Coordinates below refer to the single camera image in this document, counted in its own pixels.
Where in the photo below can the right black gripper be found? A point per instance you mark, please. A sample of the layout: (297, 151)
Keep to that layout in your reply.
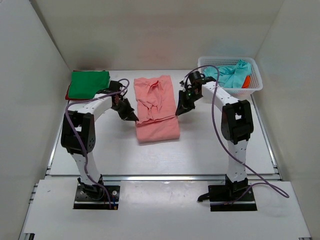
(186, 100)

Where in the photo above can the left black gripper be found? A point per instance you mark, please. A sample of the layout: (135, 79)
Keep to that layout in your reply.
(124, 108)

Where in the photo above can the pink t-shirt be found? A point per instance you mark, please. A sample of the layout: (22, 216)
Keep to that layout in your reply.
(156, 110)

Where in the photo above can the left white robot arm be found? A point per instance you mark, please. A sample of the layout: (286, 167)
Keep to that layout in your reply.
(78, 134)

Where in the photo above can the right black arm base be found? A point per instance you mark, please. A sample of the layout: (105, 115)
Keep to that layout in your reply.
(235, 196)

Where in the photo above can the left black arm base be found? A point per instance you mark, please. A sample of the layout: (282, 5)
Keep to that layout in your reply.
(93, 197)

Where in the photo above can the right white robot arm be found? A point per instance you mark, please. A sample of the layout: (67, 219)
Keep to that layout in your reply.
(236, 121)

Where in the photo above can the teal t-shirt in basket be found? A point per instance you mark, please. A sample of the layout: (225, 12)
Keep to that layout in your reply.
(230, 76)

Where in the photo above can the green folded t-shirt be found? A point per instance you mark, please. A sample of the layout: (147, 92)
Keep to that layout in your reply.
(93, 80)

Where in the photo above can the orange t-shirt in basket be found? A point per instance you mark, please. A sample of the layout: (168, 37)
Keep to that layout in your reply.
(247, 82)

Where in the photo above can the red folded t-shirt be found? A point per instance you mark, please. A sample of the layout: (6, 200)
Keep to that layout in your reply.
(78, 93)

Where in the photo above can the white plastic basket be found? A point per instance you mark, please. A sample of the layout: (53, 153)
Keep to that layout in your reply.
(217, 61)

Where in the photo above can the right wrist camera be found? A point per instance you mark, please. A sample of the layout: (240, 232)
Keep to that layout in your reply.
(195, 77)

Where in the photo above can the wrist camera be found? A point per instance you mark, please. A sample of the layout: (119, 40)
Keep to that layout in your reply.
(195, 77)
(115, 86)

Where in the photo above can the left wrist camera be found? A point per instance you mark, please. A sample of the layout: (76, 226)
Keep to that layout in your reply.
(115, 86)

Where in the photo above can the aluminium table rail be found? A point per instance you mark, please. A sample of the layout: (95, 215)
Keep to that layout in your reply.
(163, 162)

